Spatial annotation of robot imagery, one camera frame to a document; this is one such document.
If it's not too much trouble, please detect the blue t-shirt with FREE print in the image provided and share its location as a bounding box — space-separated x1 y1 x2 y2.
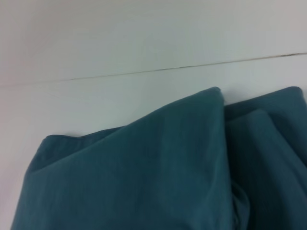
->
9 86 307 230

